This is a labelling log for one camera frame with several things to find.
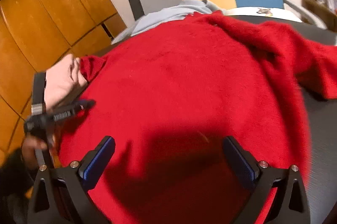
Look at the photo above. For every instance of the wooden shelf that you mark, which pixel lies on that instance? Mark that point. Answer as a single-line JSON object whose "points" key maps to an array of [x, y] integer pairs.
{"points": [[318, 10]]}

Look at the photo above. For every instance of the person's left hand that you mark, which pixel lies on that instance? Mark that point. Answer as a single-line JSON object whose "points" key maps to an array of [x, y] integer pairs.
{"points": [[30, 147]]}

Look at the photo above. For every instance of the white printed cloth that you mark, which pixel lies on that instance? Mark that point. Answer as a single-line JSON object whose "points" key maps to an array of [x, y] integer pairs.
{"points": [[244, 12]]}

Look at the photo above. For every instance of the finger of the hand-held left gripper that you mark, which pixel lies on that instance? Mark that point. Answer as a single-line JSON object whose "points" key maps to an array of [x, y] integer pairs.
{"points": [[38, 90], [76, 107]]}

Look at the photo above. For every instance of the light blue garment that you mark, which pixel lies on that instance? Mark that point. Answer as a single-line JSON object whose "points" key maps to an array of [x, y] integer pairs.
{"points": [[168, 15]]}

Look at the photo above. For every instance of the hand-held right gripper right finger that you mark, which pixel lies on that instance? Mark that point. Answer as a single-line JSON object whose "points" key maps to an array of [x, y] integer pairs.
{"points": [[240, 164]]}

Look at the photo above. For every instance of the red knitted sweater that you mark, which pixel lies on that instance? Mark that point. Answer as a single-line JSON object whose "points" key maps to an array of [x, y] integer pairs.
{"points": [[189, 97]]}

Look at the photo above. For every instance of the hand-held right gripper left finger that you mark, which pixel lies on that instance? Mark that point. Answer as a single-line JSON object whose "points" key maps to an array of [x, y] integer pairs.
{"points": [[97, 164]]}

